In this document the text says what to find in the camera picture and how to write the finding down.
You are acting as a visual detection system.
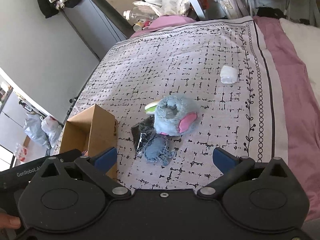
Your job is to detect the brown cardboard box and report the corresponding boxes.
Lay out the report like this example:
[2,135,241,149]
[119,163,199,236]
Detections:
[59,105,118,180]

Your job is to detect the black plastic item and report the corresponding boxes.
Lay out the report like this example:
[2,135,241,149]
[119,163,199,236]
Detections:
[131,115,155,154]

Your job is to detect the blue knitted pouch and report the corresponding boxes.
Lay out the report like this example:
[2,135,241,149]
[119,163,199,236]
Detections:
[143,135,176,166]

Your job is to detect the blue pink plush slipper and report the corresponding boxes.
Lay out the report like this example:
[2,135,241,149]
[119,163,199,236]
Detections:
[153,94,201,137]

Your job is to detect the plush hamburger toy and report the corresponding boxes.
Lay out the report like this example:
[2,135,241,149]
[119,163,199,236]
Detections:
[144,100,160,115]

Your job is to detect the white tissue pack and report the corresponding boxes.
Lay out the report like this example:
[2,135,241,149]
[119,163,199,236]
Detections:
[220,65,239,84]

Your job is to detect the person's hand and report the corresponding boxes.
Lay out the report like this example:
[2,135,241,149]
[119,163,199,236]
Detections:
[0,213,21,230]

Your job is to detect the white red plastic bag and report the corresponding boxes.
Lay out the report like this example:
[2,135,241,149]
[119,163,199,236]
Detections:
[41,116,62,148]

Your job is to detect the grey plastic bag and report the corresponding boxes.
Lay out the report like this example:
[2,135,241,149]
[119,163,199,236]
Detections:
[23,113,50,149]

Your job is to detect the pink bed sheet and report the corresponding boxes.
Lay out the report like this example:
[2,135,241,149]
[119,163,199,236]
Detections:
[134,16,319,220]

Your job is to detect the patterned white black bedspread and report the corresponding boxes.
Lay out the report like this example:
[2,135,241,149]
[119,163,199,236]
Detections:
[72,16,288,190]

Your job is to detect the grey door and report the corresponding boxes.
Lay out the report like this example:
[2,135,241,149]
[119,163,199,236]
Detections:
[64,0,126,60]

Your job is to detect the cream blanket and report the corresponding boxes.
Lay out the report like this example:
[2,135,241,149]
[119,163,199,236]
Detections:
[279,17,320,86]

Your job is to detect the clear plastic bottle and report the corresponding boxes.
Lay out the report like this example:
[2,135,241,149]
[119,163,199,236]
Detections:
[123,6,158,25]

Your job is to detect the white plastic bags pile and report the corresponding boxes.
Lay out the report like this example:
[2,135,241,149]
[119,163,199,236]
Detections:
[132,0,190,17]

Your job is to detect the white shopping bag under desk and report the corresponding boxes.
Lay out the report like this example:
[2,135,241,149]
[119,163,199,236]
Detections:
[215,0,241,20]

